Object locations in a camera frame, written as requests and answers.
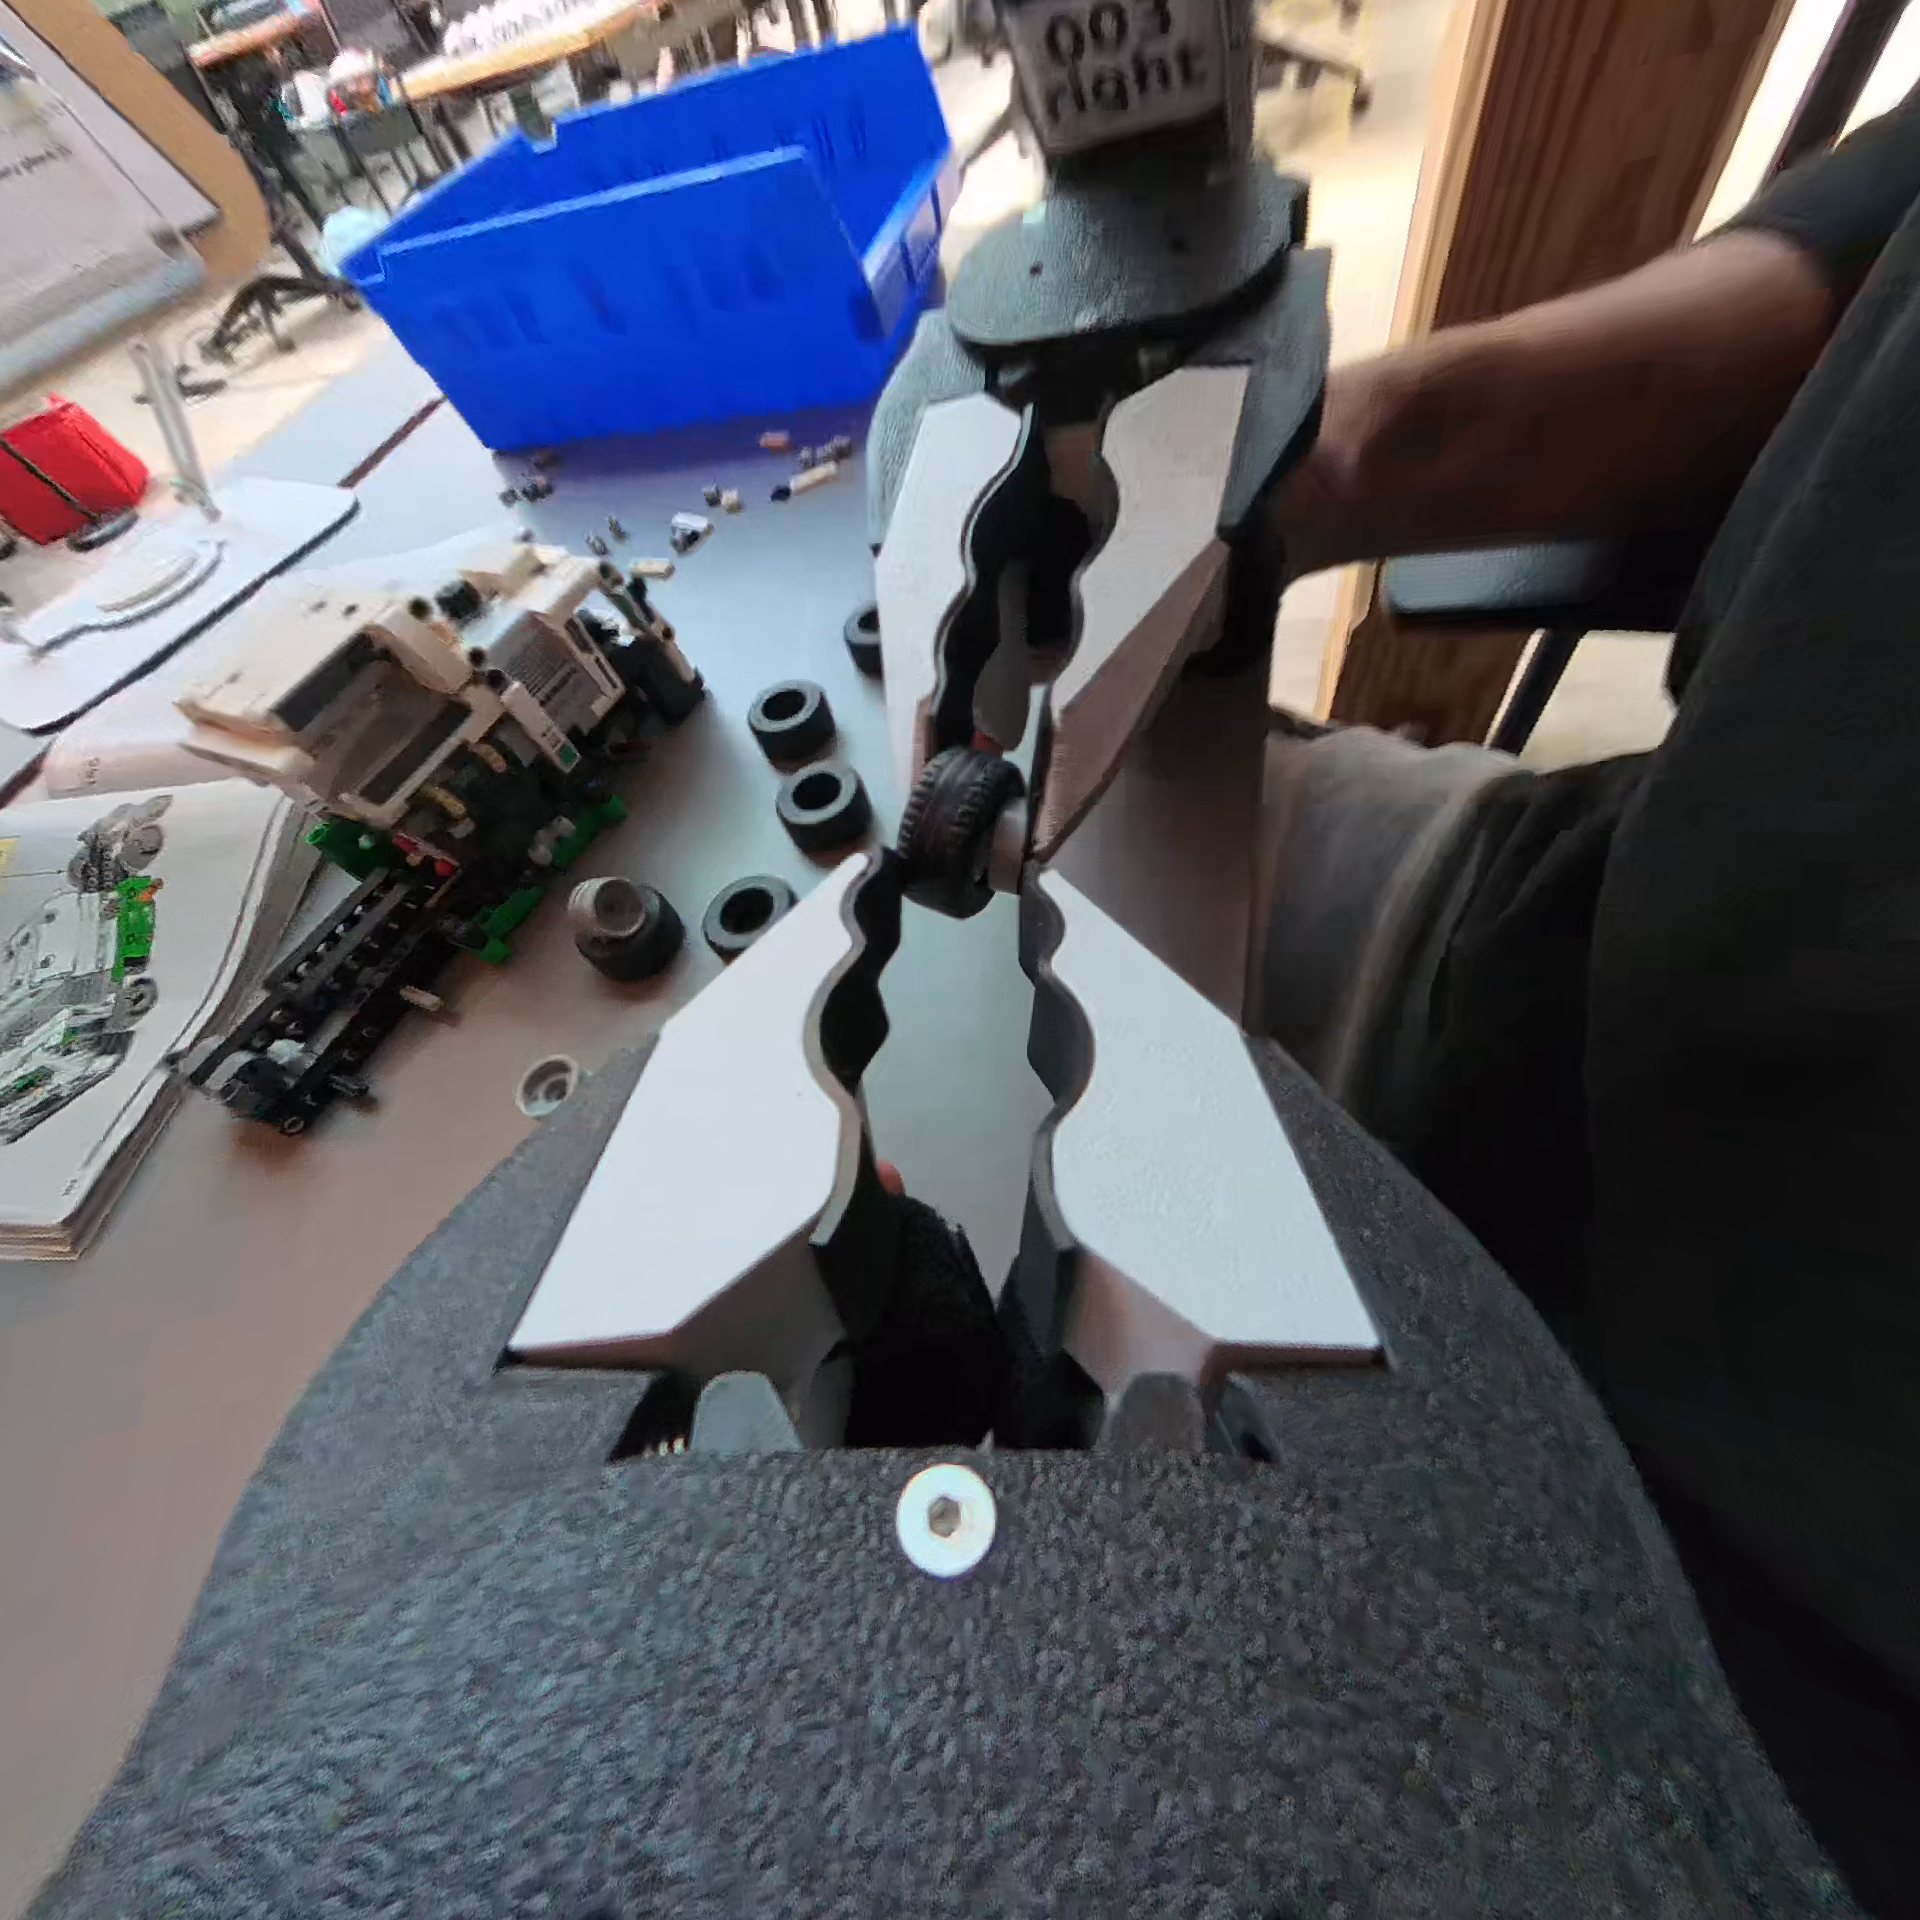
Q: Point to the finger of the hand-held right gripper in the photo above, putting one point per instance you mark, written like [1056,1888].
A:
[931,554]
[1170,524]

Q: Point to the metal stand post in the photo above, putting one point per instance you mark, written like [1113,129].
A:
[173,434]

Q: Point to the black chair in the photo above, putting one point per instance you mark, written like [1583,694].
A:
[1502,577]

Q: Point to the white stand base board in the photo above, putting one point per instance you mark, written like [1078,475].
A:
[164,586]

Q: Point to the scattered small lego pieces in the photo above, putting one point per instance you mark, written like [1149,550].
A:
[691,524]

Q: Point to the lego instruction booklet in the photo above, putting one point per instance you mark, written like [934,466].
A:
[121,1050]

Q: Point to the red bag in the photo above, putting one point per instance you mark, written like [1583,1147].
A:
[69,473]

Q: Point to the person's right forearm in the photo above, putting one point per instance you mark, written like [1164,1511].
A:
[1515,420]

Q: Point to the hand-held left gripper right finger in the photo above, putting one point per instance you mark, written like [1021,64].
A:
[1202,1187]

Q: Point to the person's grey pants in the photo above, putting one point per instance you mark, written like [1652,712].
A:
[1426,900]

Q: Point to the white lego truck model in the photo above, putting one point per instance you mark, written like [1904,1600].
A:
[420,690]

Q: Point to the blue plastic bin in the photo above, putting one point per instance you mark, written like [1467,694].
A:
[646,285]

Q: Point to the small black rubber tire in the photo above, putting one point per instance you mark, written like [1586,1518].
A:
[747,918]
[792,722]
[865,638]
[824,806]

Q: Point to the person's dark shirt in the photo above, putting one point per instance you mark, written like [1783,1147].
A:
[1769,929]

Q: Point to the wooden door panel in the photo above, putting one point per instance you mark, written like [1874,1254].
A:
[1592,165]

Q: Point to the grey lego wheel rim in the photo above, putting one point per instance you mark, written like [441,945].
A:
[549,1086]

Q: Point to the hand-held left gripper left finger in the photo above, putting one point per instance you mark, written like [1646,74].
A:
[707,1170]

